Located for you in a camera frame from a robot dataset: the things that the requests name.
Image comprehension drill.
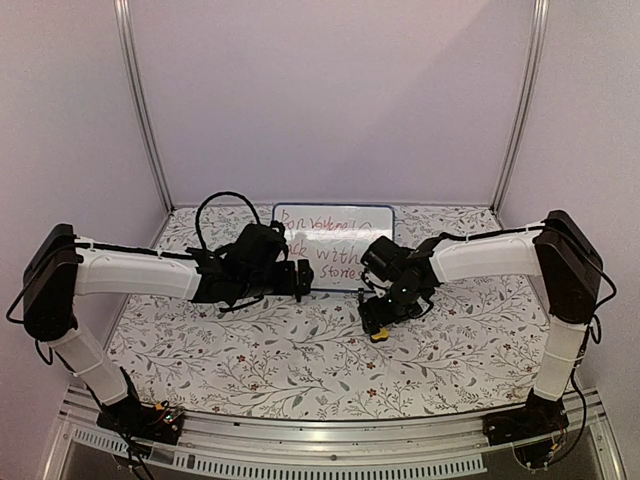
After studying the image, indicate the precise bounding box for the left black cable loop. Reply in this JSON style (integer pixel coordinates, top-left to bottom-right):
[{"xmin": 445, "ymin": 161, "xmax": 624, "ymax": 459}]
[{"xmin": 194, "ymin": 190, "xmax": 261, "ymax": 256}]

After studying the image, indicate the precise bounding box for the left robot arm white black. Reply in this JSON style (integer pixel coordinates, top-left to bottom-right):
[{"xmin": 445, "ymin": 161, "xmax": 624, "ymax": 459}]
[{"xmin": 13, "ymin": 222, "xmax": 314, "ymax": 434}]

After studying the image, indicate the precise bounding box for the left aluminium frame post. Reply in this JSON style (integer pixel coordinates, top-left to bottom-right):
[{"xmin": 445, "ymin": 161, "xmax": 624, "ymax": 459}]
[{"xmin": 113, "ymin": 0, "xmax": 175, "ymax": 213}]

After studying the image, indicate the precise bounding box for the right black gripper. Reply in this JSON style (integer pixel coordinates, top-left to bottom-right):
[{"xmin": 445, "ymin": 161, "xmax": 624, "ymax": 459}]
[{"xmin": 358, "ymin": 282, "xmax": 424, "ymax": 336}]

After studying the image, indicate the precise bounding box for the yellow black eraser sponge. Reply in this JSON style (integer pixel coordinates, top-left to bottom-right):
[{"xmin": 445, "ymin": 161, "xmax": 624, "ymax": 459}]
[{"xmin": 369, "ymin": 328, "xmax": 389, "ymax": 343}]

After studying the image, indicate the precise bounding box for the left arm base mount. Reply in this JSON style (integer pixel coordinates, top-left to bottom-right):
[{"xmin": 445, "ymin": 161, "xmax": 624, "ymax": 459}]
[{"xmin": 97, "ymin": 398, "xmax": 185, "ymax": 445}]

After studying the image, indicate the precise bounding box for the right aluminium frame post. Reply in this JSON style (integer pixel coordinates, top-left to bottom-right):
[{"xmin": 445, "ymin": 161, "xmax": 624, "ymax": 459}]
[{"xmin": 491, "ymin": 0, "xmax": 550, "ymax": 216}]

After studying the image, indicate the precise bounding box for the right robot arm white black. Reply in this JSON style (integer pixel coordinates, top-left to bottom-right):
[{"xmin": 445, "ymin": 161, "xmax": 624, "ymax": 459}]
[{"xmin": 358, "ymin": 210, "xmax": 611, "ymax": 436}]

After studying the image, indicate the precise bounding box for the small blue-framed whiteboard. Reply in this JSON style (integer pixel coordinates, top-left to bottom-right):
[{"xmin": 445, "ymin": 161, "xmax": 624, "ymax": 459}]
[{"xmin": 272, "ymin": 202, "xmax": 396, "ymax": 292}]

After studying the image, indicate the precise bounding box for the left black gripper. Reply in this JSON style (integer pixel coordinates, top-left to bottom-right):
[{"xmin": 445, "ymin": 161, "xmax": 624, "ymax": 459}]
[{"xmin": 238, "ymin": 259, "xmax": 314, "ymax": 302}]

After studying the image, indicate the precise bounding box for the front aluminium rail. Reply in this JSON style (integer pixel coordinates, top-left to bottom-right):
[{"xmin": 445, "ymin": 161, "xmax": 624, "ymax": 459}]
[{"xmin": 42, "ymin": 387, "xmax": 627, "ymax": 479}]

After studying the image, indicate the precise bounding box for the floral patterned table mat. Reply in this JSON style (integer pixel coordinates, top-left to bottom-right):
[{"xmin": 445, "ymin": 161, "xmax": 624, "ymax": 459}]
[{"xmin": 94, "ymin": 202, "xmax": 571, "ymax": 421}]

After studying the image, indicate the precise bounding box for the aluminium frame post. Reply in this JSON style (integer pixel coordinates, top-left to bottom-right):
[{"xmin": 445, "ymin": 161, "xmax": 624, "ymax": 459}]
[
  {"xmin": 113, "ymin": 0, "xmax": 175, "ymax": 213},
  {"xmin": 491, "ymin": 0, "xmax": 550, "ymax": 216}
]

